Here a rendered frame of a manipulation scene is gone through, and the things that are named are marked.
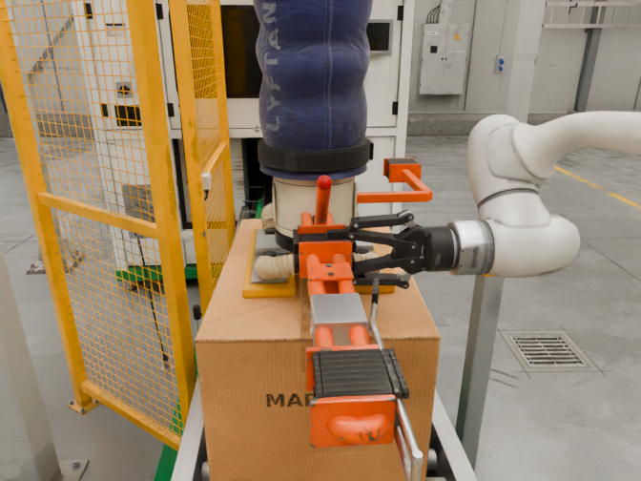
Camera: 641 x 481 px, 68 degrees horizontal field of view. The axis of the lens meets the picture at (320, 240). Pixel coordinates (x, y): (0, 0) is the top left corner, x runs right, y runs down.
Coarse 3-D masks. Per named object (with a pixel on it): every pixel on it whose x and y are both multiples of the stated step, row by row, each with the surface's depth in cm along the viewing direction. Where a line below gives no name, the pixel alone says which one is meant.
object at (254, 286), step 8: (256, 232) 116; (264, 232) 115; (272, 232) 108; (256, 240) 111; (248, 256) 103; (256, 256) 101; (272, 256) 96; (248, 264) 99; (248, 272) 95; (256, 272) 94; (248, 280) 92; (256, 280) 91; (264, 280) 91; (272, 280) 91; (280, 280) 91; (288, 280) 92; (248, 288) 89; (256, 288) 89; (264, 288) 89; (272, 288) 89; (280, 288) 89; (288, 288) 89; (248, 296) 89; (256, 296) 89; (264, 296) 89; (272, 296) 89; (280, 296) 89; (288, 296) 89
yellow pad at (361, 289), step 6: (366, 228) 119; (360, 252) 97; (366, 252) 97; (378, 252) 105; (384, 270) 96; (360, 288) 90; (366, 288) 90; (384, 288) 90; (390, 288) 90; (360, 294) 90
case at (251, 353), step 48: (240, 240) 116; (240, 288) 93; (240, 336) 77; (288, 336) 77; (384, 336) 77; (432, 336) 77; (240, 384) 79; (288, 384) 80; (432, 384) 80; (240, 432) 83; (288, 432) 83; (240, 480) 87; (288, 480) 88; (336, 480) 88; (384, 480) 88
